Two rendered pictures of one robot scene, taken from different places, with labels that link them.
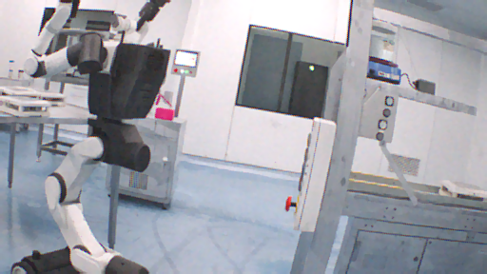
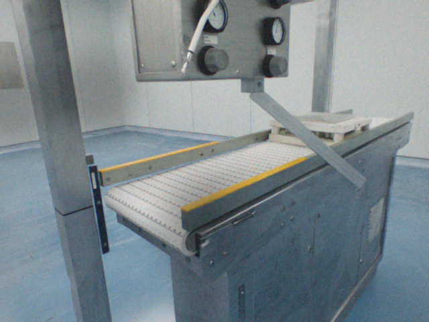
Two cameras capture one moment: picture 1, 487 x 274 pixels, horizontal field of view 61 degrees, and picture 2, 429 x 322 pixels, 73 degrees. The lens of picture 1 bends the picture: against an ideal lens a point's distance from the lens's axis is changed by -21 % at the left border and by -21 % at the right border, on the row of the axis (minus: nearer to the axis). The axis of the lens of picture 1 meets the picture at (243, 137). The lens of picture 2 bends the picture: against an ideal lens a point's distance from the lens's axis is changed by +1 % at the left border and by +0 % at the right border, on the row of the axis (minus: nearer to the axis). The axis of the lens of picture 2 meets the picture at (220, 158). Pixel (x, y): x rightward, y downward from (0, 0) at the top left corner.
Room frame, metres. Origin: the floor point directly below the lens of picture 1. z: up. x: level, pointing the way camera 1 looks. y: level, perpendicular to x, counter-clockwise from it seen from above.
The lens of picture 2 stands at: (1.66, -0.12, 1.04)
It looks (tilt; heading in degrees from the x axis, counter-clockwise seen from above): 16 degrees down; 308
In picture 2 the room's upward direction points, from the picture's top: 2 degrees counter-clockwise
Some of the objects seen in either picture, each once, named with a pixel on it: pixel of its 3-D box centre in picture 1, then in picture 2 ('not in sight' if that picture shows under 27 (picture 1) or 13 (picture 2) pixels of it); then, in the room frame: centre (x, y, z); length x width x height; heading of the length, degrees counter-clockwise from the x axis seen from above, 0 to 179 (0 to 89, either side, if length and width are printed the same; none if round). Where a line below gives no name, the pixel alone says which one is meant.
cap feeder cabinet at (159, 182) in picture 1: (145, 157); not in sight; (4.46, 0.83, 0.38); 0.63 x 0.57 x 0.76; 92
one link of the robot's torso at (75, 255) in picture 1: (96, 261); not in sight; (1.98, 0.56, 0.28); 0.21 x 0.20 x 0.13; 68
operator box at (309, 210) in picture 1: (316, 173); not in sight; (1.24, -0.19, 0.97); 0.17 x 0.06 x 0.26; 174
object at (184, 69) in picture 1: (181, 83); not in sight; (4.61, 0.63, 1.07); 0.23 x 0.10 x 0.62; 92
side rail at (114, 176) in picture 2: (452, 191); (279, 131); (2.13, -1.06, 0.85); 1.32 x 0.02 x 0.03; 84
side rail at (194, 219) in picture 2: (467, 203); (357, 140); (1.86, -1.03, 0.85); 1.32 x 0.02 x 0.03; 84
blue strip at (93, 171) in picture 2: not in sight; (99, 211); (2.21, -0.40, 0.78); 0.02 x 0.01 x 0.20; 84
